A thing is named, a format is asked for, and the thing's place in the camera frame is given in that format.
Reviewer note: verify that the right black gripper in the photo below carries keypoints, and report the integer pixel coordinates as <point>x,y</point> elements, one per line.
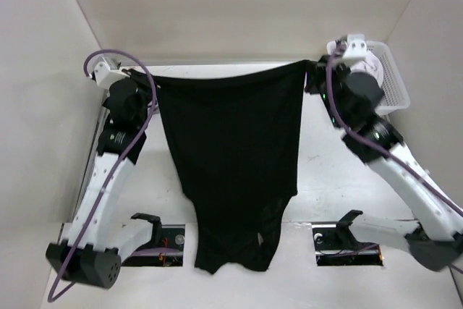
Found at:
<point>320,72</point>

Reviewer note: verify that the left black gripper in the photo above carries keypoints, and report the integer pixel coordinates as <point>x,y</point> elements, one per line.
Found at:
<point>142,80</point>

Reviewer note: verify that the black tank top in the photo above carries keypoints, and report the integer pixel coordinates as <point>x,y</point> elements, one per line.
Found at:
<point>235,143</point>

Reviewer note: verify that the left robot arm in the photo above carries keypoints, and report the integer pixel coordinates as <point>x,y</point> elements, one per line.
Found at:
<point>90,253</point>

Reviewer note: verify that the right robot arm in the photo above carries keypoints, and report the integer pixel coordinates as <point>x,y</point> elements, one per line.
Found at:
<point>433,237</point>

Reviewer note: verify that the white tank top in basket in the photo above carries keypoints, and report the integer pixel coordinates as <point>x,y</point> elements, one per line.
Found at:
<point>372,65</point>

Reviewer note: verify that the white plastic basket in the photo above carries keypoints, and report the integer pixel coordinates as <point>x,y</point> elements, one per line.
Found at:
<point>396,95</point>

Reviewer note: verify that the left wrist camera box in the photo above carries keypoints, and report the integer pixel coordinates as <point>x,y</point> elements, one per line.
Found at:
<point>106,72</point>

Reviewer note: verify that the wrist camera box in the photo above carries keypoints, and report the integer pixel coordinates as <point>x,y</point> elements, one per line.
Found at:
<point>351,49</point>
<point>106,72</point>

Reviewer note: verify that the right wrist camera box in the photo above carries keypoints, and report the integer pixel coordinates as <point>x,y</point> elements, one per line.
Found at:
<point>351,49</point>

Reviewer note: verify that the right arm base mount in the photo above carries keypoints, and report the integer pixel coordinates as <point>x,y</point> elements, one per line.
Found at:
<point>332,250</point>

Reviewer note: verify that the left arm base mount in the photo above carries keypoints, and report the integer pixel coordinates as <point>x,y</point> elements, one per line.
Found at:
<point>167,251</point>

